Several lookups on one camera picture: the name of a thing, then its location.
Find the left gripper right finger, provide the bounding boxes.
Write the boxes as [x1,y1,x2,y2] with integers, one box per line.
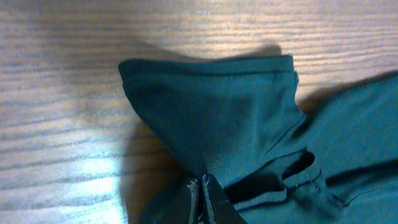
[201,174,247,224]

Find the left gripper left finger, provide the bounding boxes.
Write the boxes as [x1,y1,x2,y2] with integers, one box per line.
[138,177,199,224]

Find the black shorts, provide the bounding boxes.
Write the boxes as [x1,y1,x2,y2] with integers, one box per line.
[118,55,397,224]

